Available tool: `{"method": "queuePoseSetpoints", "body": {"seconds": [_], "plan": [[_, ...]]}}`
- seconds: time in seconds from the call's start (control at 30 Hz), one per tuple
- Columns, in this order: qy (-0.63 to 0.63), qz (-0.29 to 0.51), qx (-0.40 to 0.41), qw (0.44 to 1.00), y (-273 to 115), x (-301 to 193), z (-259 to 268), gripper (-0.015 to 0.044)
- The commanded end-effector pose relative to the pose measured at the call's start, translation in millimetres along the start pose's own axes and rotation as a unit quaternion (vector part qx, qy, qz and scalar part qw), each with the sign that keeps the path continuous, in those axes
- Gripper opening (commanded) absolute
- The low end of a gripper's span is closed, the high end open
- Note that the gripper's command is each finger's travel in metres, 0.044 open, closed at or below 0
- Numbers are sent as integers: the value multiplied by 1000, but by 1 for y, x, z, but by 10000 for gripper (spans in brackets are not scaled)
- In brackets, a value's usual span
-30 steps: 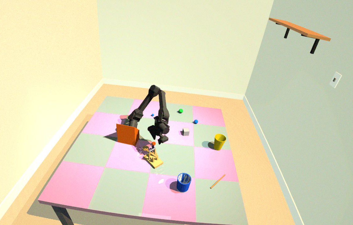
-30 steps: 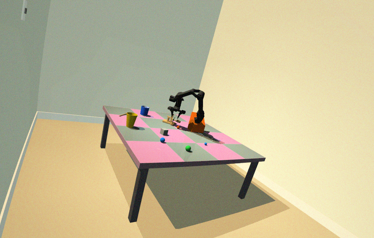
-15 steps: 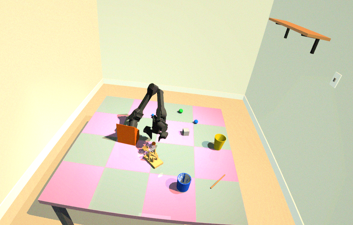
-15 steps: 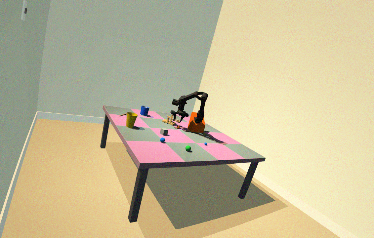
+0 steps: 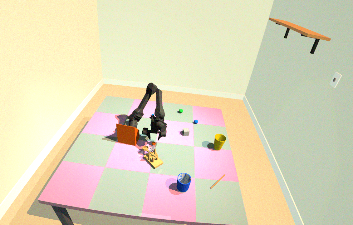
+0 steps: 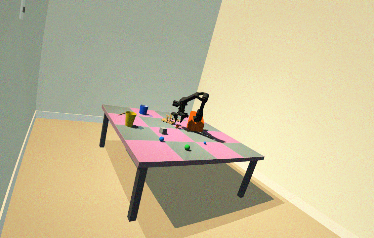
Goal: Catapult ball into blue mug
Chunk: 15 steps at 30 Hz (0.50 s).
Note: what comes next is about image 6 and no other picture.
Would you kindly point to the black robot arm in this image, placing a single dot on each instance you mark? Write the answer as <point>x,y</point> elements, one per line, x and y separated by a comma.
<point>183,102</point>

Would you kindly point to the yellow cup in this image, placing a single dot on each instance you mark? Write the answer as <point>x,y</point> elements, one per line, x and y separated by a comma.
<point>129,118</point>

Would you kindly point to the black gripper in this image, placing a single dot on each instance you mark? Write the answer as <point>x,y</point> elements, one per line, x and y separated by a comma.
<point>176,115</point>

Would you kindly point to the blue open cylinder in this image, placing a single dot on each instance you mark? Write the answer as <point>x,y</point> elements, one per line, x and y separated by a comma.
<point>143,109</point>

